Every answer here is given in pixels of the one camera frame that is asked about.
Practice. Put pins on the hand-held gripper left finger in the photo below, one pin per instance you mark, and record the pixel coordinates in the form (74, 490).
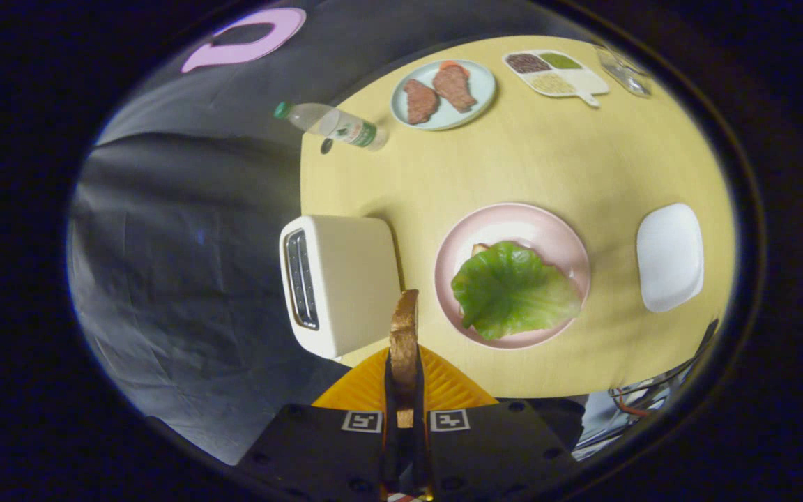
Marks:
(389, 446)

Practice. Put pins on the pile of pale soybeans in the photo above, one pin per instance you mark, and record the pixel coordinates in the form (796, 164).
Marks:
(553, 84)

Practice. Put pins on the white divided dish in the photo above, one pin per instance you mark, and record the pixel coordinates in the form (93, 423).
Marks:
(586, 82)

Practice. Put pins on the pile of green beans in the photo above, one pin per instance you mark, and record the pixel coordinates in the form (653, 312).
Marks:
(560, 61)

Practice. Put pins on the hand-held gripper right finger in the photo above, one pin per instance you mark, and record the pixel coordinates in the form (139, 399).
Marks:
(421, 453)

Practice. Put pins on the white square plate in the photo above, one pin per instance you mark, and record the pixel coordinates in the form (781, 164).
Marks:
(670, 258)

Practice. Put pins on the pink round plate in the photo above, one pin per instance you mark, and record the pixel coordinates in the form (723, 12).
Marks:
(513, 223)

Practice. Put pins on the orange tomato slice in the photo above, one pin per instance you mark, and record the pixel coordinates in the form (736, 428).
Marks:
(454, 65)

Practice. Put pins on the clear glass utensil holder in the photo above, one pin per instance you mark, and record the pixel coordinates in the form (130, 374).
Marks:
(624, 73)

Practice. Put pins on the pile of dark red beans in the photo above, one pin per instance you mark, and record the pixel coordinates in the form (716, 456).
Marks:
(527, 63)

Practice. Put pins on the light blue plate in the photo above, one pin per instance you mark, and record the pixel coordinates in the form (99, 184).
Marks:
(485, 90)

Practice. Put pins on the toasted bread slice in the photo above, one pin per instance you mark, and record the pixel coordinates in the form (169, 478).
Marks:
(405, 341)

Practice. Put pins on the cream white toaster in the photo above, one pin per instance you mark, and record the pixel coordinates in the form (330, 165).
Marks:
(353, 279)

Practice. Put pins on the white bread slice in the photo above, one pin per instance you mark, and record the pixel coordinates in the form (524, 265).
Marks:
(479, 249)

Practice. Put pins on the brown meat patty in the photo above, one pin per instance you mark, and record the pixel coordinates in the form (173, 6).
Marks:
(454, 87)
(420, 101)

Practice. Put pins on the clear plastic water bottle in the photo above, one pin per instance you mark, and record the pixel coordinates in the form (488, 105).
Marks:
(332, 124)

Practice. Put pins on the green lettuce leaf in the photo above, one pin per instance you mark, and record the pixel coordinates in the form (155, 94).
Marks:
(513, 289)

